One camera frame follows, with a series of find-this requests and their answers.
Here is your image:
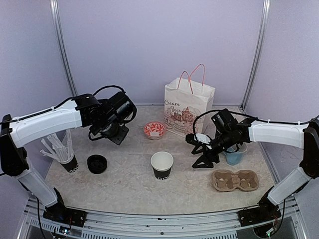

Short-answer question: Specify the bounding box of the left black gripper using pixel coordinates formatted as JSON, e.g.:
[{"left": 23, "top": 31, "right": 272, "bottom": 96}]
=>
[{"left": 95, "top": 116, "right": 129, "bottom": 145}]

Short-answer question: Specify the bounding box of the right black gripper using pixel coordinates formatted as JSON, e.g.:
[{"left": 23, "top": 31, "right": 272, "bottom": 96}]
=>
[{"left": 192, "top": 129, "right": 235, "bottom": 167}]

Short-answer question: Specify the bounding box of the white paper takeout bag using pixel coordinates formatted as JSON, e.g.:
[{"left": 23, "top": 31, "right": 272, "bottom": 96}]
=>
[{"left": 163, "top": 71, "right": 216, "bottom": 137}]

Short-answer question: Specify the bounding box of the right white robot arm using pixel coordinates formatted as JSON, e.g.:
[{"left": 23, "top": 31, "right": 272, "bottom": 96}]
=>
[{"left": 185, "top": 109, "right": 319, "bottom": 221}]

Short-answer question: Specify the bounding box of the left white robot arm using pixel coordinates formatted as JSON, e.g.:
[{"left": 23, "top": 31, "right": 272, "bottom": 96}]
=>
[{"left": 0, "top": 92, "right": 137, "bottom": 222}]

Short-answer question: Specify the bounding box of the light blue ceramic mug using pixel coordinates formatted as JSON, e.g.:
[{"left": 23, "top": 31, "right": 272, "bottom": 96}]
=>
[{"left": 223, "top": 144, "right": 247, "bottom": 165}]

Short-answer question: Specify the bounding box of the brown cardboard cup carrier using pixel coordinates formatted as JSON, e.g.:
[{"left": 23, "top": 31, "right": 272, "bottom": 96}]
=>
[{"left": 212, "top": 170, "right": 259, "bottom": 192}]

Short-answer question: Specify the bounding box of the stack of black cup lids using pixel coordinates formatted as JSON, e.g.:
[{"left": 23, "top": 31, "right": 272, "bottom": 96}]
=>
[{"left": 87, "top": 154, "right": 107, "bottom": 174}]

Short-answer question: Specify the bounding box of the red patterned white bowl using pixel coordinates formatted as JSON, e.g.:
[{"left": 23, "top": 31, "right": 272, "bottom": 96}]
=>
[{"left": 143, "top": 121, "right": 166, "bottom": 140}]

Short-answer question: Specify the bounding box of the cup holding wrapped straws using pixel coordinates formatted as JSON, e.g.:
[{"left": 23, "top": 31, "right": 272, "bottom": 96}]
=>
[{"left": 40, "top": 129, "right": 78, "bottom": 173}]

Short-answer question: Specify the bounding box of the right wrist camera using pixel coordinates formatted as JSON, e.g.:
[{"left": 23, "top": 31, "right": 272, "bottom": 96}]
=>
[{"left": 185, "top": 133, "right": 211, "bottom": 146}]

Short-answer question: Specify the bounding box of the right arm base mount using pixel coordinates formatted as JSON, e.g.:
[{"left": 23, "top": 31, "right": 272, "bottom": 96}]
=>
[{"left": 237, "top": 197, "right": 282, "bottom": 227}]

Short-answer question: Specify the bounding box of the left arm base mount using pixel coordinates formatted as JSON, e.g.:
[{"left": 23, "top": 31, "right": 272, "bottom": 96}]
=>
[{"left": 43, "top": 188, "right": 87, "bottom": 228}]

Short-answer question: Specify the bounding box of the aluminium front frame rail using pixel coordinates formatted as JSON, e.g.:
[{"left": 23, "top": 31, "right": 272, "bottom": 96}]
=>
[{"left": 13, "top": 197, "right": 310, "bottom": 239}]

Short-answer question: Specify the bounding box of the left rear aluminium post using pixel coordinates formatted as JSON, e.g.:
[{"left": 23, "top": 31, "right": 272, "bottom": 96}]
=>
[{"left": 50, "top": 0, "right": 78, "bottom": 96}]

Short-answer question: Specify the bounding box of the aluminium post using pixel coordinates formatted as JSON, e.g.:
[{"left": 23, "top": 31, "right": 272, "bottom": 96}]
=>
[
  {"left": 241, "top": 0, "right": 271, "bottom": 110},
  {"left": 50, "top": 0, "right": 78, "bottom": 96}
]

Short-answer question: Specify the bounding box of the right rear aluminium post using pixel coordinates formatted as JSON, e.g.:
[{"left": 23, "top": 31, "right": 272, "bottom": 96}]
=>
[{"left": 241, "top": 0, "right": 271, "bottom": 110}]

